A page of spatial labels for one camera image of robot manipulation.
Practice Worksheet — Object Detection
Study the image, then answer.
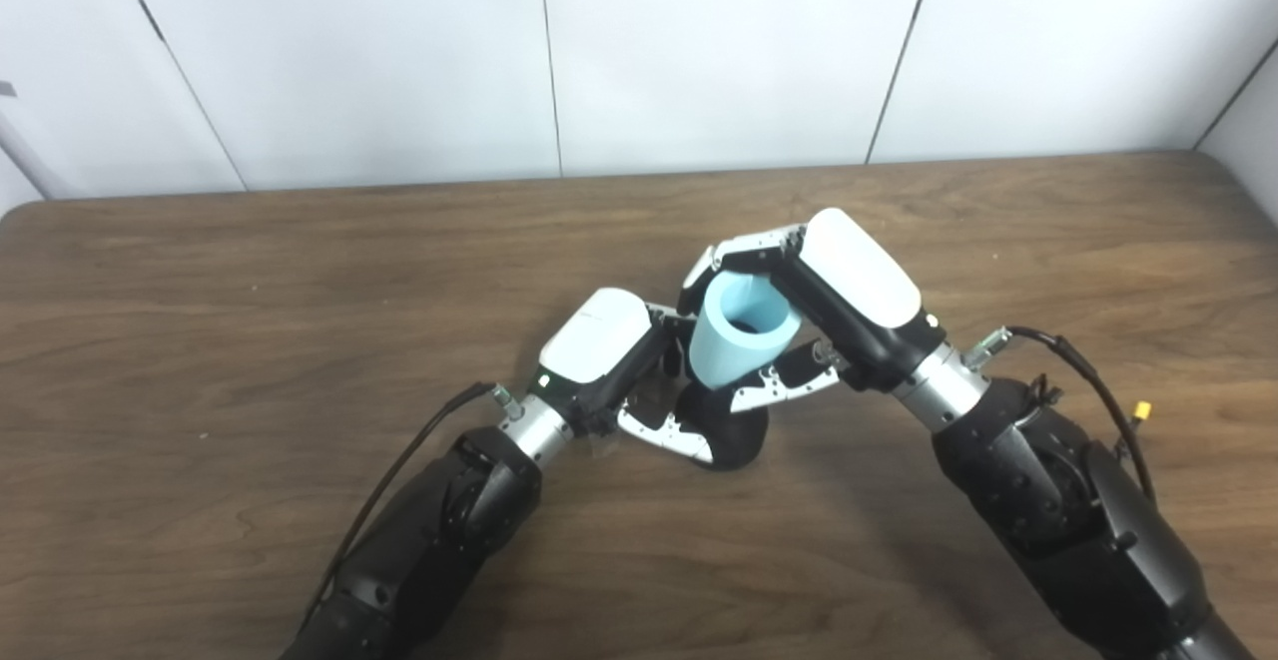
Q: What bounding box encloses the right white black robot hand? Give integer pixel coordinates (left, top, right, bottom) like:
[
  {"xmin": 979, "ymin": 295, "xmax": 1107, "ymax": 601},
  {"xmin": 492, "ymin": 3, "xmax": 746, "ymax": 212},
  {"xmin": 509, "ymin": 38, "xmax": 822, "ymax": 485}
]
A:
[{"xmin": 679, "ymin": 207, "xmax": 948, "ymax": 414}]

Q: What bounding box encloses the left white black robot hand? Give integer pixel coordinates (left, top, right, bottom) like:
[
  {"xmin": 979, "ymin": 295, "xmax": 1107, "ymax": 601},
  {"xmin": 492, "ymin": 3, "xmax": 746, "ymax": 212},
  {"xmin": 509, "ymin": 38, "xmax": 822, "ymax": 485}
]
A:
[{"xmin": 529, "ymin": 288, "xmax": 716, "ymax": 467}]

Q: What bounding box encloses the light-blue hose piece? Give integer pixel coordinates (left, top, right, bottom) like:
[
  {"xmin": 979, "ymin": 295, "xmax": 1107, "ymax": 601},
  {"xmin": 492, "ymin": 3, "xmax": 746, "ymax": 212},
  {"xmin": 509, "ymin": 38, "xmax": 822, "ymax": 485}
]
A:
[{"xmin": 688, "ymin": 273, "xmax": 803, "ymax": 391}]

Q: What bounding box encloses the black flared nozzle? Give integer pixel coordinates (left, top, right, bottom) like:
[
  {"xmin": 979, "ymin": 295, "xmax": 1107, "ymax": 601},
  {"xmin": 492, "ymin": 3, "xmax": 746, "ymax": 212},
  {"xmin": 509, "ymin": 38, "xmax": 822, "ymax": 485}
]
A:
[{"xmin": 649, "ymin": 380, "xmax": 770, "ymax": 471}]

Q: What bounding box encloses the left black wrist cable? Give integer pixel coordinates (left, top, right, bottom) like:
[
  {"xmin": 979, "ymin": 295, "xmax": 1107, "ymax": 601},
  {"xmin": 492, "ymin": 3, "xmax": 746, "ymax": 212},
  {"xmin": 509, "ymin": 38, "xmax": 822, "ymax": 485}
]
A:
[{"xmin": 300, "ymin": 382, "xmax": 526, "ymax": 631}]

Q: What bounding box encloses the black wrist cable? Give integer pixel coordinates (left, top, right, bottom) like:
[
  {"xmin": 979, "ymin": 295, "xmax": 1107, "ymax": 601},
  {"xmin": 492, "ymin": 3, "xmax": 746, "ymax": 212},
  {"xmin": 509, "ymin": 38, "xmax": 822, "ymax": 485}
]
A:
[
  {"xmin": 300, "ymin": 382, "xmax": 526, "ymax": 631},
  {"xmin": 963, "ymin": 326, "xmax": 1159, "ymax": 506}
]

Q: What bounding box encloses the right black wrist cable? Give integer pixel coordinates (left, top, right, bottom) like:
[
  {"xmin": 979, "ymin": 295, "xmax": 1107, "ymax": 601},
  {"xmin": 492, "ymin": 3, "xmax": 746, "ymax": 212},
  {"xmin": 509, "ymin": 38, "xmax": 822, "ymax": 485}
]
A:
[{"xmin": 963, "ymin": 326, "xmax": 1159, "ymax": 506}]

